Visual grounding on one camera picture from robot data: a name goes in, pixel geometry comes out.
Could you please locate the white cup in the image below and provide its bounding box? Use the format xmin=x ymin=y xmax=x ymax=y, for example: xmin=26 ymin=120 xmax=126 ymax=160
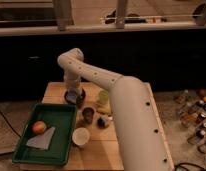
xmin=72 ymin=127 xmax=90 ymax=147

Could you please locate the metal cup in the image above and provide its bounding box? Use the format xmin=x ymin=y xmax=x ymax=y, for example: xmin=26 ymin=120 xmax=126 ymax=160
xmin=82 ymin=107 xmax=95 ymax=124

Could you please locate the grey folded cloth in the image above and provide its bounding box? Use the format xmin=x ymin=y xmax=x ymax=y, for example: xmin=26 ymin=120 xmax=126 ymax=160
xmin=26 ymin=127 xmax=55 ymax=150

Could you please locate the purple bowl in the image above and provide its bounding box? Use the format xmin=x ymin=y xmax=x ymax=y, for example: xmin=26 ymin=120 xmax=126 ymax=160
xmin=64 ymin=90 xmax=86 ymax=108

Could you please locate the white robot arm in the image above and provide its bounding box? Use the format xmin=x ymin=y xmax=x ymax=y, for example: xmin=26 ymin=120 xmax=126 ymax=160
xmin=57 ymin=48 xmax=174 ymax=171

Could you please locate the red yellow apple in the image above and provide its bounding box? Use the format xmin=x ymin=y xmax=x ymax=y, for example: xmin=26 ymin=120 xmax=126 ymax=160
xmin=32 ymin=121 xmax=47 ymax=135

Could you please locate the blue grey sponge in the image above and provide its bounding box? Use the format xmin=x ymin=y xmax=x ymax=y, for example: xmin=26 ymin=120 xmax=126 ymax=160
xmin=66 ymin=90 xmax=78 ymax=104

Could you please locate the banana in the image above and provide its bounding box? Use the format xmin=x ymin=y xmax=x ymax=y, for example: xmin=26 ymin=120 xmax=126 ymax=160
xmin=97 ymin=105 xmax=112 ymax=115

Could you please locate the black cable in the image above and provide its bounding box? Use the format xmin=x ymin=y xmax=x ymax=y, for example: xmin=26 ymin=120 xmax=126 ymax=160
xmin=0 ymin=104 xmax=22 ymax=138

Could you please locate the dish brush with black head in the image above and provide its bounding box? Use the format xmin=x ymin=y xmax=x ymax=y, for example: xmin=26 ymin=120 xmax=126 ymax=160
xmin=97 ymin=116 xmax=112 ymax=128

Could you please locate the green cup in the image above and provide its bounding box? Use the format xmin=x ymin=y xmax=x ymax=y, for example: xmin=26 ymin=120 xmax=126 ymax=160
xmin=98 ymin=90 xmax=109 ymax=105

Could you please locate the green plastic tray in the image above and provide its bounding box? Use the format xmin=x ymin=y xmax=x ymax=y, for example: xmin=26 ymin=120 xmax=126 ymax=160
xmin=12 ymin=103 xmax=77 ymax=166

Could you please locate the spice bottle rack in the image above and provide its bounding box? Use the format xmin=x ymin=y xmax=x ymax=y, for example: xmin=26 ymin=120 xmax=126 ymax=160
xmin=174 ymin=90 xmax=206 ymax=145

